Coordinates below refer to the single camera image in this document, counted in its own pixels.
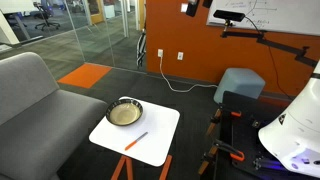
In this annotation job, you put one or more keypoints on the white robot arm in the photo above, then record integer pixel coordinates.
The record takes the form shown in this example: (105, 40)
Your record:
(296, 130)

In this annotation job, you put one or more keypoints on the black stereo camera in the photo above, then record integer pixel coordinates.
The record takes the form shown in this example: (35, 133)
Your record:
(228, 15)

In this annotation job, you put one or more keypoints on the light blue ottoman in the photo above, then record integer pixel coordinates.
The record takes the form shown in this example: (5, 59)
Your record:
(238, 83)

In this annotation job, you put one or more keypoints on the orange and silver pen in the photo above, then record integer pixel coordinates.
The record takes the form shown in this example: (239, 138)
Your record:
(136, 141)

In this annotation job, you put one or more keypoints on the glass partition wall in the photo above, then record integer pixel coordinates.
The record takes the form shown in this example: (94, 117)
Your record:
(93, 30)

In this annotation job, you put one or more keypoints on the white square table top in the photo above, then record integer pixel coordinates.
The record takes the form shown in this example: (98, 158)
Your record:
(156, 126)

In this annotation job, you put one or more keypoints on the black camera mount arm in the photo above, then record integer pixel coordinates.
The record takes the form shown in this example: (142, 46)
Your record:
(276, 43)

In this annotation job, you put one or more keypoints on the white wall outlet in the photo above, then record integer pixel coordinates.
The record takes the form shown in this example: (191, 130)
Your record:
(180, 55)
(160, 53)

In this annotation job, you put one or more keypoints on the black white striped object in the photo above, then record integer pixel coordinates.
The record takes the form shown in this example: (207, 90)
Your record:
(141, 48)

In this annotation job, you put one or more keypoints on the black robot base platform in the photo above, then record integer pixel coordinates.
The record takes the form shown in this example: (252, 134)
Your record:
(243, 133)

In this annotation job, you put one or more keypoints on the orange black bar clamp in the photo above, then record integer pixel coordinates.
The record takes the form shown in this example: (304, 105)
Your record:
(233, 152)
(235, 113)

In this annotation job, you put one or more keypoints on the white wall switch plate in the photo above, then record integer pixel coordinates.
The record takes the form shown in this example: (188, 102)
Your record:
(184, 7)

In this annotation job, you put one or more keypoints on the white whiteboard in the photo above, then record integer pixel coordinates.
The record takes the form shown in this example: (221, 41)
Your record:
(286, 16)

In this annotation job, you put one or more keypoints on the black office chair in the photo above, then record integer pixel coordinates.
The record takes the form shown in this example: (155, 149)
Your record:
(46, 15)

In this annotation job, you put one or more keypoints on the black wall mounted device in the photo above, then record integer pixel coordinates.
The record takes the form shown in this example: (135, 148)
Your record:
(192, 7)

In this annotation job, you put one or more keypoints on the grey fabric sofa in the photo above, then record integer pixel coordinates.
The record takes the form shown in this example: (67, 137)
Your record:
(36, 126)

